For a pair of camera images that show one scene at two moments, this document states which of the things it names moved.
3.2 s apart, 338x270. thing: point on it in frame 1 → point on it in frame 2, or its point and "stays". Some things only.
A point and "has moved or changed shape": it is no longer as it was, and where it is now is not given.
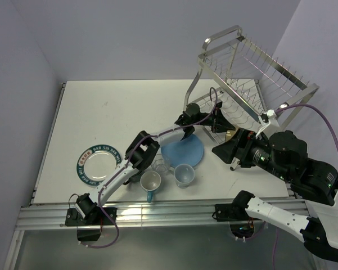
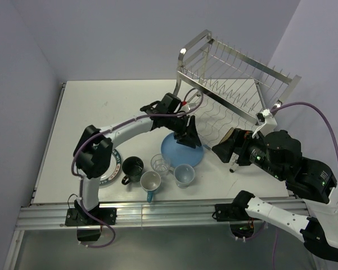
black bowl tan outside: [229, 134] stays
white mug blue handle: [150, 181] stays
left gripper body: [212, 121] → [179, 125]
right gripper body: [253, 150] stays
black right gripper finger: [226, 151] stays
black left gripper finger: [221, 124] → [193, 139]
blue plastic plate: [189, 150] stays
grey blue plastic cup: [183, 175] stays
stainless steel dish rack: [238, 85] has moved or changed shape
